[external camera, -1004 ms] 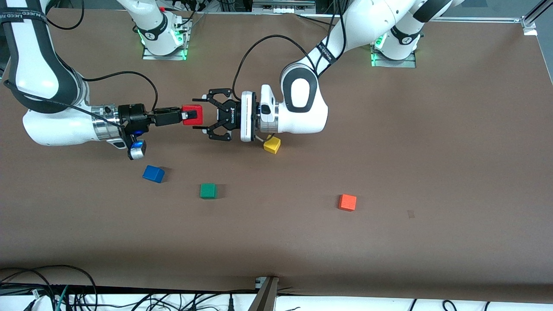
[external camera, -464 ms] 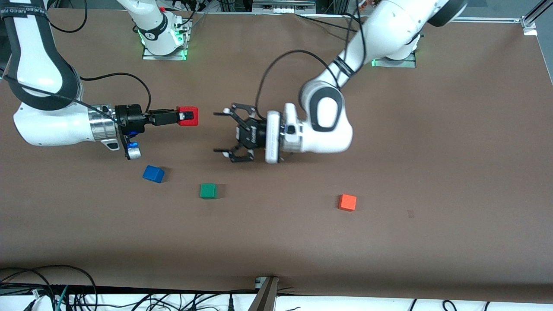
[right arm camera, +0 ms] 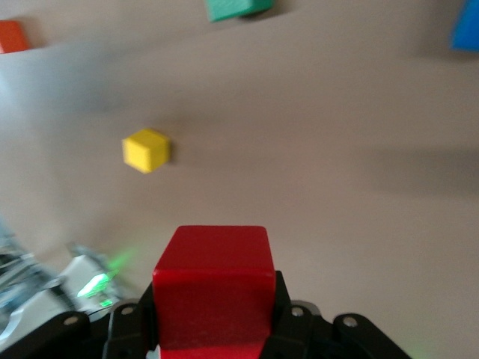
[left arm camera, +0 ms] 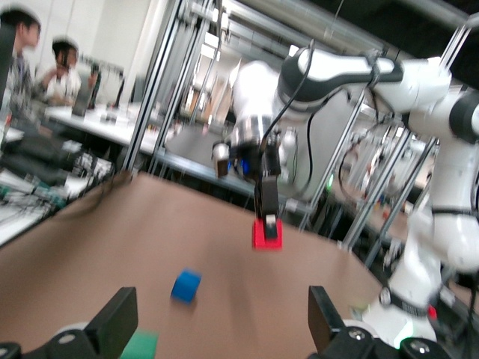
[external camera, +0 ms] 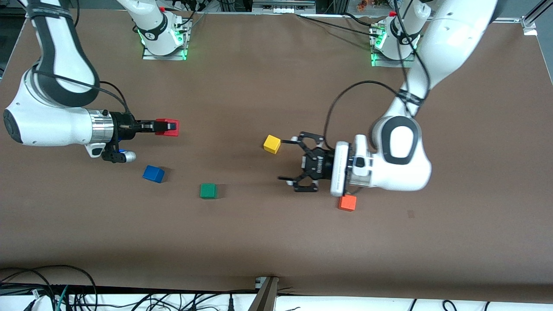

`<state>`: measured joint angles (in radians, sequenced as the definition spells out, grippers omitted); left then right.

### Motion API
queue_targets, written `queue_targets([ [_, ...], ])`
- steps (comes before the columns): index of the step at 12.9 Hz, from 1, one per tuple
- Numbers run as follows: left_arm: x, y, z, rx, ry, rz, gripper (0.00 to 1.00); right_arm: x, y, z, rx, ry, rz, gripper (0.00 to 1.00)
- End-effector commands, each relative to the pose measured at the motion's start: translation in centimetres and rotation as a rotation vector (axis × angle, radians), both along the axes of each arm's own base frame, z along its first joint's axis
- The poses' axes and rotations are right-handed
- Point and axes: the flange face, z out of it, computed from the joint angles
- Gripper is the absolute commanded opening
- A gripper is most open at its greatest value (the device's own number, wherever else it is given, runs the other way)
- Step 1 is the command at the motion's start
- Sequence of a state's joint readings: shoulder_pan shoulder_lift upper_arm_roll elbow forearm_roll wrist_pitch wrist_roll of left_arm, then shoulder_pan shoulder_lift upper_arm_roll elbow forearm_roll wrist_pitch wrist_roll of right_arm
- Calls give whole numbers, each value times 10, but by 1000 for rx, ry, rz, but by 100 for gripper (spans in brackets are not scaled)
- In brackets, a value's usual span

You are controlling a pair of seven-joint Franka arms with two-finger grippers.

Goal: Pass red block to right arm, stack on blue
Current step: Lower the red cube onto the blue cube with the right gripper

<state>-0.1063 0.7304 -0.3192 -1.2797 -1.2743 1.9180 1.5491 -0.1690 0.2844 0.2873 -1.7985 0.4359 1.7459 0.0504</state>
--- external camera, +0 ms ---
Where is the red cube block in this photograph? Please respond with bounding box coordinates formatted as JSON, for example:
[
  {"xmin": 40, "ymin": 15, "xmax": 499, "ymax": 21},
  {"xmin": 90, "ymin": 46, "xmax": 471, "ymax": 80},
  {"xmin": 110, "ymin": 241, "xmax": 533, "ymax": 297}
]
[{"xmin": 155, "ymin": 119, "xmax": 180, "ymax": 137}]

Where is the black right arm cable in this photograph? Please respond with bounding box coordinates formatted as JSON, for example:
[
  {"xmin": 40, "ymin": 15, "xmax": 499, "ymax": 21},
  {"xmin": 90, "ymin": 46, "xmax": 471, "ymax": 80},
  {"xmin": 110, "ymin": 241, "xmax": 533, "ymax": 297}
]
[{"xmin": 30, "ymin": 0, "xmax": 131, "ymax": 115}]

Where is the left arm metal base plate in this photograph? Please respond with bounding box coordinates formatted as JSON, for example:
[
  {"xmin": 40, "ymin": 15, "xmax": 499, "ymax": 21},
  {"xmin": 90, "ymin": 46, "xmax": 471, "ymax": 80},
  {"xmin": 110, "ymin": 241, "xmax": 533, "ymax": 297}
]
[{"xmin": 370, "ymin": 24, "xmax": 417, "ymax": 69}]

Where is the brown paper table cover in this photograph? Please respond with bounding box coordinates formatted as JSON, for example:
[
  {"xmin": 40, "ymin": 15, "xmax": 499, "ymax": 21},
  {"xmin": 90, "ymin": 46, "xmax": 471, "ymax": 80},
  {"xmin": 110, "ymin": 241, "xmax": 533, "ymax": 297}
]
[{"xmin": 0, "ymin": 8, "xmax": 553, "ymax": 304}]

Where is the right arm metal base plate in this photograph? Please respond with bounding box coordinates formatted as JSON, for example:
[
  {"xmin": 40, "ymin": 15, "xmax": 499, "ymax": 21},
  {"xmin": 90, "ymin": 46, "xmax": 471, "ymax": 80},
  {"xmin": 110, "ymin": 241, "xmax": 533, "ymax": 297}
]
[{"xmin": 142, "ymin": 18, "xmax": 189, "ymax": 61}]

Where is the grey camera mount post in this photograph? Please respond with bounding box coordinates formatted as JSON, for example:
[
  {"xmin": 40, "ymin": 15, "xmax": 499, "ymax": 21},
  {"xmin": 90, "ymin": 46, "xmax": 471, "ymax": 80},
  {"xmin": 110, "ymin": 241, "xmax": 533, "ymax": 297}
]
[{"xmin": 248, "ymin": 276, "xmax": 280, "ymax": 311}]

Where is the short black base cable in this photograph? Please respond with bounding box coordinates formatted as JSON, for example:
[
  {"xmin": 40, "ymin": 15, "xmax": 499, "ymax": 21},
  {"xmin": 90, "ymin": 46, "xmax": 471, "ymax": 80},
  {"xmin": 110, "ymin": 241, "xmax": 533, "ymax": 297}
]
[{"xmin": 341, "ymin": 12, "xmax": 377, "ymax": 27}]

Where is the silver power strip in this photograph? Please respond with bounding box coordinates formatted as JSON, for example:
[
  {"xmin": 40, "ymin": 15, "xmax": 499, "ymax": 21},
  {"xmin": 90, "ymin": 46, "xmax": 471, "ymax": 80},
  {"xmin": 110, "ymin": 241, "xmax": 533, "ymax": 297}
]
[{"xmin": 252, "ymin": 3, "xmax": 317, "ymax": 14}]

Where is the large looping black cable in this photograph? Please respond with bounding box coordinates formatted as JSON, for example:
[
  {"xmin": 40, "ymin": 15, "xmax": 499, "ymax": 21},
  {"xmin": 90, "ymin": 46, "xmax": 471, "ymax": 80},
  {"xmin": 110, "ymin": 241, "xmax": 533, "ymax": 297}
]
[{"xmin": 0, "ymin": 265, "xmax": 98, "ymax": 311}]

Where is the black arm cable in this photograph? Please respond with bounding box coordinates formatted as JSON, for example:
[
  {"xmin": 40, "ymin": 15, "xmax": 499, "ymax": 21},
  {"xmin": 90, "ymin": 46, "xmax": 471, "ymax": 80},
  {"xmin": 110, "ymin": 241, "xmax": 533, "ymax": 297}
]
[
  {"xmin": 30, "ymin": 0, "xmax": 131, "ymax": 115},
  {"xmin": 323, "ymin": 0, "xmax": 432, "ymax": 149}
]

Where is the teal cable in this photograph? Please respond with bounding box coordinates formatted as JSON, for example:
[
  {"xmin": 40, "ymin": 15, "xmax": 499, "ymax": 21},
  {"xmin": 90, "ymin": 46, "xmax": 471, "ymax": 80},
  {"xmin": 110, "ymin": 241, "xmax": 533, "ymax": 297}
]
[{"xmin": 54, "ymin": 285, "xmax": 70, "ymax": 311}]

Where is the yellow cube block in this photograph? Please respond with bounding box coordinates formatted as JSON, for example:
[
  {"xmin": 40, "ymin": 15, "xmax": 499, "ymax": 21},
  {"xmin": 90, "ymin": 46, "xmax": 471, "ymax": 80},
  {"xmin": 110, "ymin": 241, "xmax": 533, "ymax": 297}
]
[{"xmin": 263, "ymin": 135, "xmax": 281, "ymax": 155}]

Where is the long black base cable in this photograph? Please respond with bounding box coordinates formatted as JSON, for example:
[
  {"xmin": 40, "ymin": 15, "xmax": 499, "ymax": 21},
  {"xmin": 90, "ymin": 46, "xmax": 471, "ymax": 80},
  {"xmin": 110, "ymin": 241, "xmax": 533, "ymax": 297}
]
[{"xmin": 297, "ymin": 15, "xmax": 377, "ymax": 36}]

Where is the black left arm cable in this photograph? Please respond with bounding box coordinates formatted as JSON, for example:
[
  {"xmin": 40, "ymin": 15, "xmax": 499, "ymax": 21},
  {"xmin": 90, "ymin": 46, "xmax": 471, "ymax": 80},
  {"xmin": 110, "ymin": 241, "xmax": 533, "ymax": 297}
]
[{"xmin": 323, "ymin": 0, "xmax": 432, "ymax": 149}]

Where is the blue cube block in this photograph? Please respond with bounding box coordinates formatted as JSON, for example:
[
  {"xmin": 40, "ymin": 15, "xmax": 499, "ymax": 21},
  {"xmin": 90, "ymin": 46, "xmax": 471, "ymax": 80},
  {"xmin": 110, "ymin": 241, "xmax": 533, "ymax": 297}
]
[{"xmin": 143, "ymin": 165, "xmax": 165, "ymax": 184}]

